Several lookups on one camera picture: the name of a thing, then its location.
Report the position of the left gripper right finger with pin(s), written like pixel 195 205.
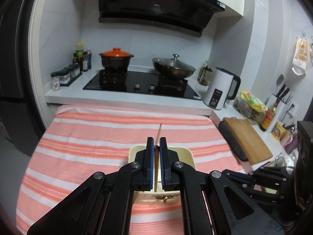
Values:
pixel 169 180

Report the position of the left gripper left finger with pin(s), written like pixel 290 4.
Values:
pixel 143 179

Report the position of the wooden chopstick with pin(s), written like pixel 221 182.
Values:
pixel 156 157

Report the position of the white teapot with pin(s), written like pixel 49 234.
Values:
pixel 287 161

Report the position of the wooden cutting board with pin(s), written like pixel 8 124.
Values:
pixel 251 143

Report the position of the yellow seasoning box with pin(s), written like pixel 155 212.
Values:
pixel 278 131

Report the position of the pink white striped tablecloth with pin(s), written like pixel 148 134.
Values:
pixel 82 140

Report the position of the brown sauce bottle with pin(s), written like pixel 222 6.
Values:
pixel 268 117

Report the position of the white knife holder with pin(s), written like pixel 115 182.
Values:
pixel 279 113

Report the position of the yellow snack bag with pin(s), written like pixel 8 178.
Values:
pixel 250 107

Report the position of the black gas stove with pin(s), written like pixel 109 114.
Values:
pixel 143 83

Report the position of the white electric kettle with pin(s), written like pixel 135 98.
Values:
pixel 223 86

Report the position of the glass oil bottle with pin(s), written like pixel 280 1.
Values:
pixel 205 74

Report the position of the black wok with lid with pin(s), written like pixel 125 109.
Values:
pixel 173 67

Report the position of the black clay pot orange lid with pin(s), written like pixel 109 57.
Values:
pixel 115 58

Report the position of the hanging paper bag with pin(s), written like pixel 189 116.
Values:
pixel 301 56

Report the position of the spice jar rack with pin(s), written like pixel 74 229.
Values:
pixel 69 74

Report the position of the condiment bottles group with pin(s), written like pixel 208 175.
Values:
pixel 82 57

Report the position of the white spice jar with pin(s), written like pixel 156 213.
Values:
pixel 55 82

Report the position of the black refrigerator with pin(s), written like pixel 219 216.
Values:
pixel 19 112

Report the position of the black range hood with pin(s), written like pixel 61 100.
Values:
pixel 186 16

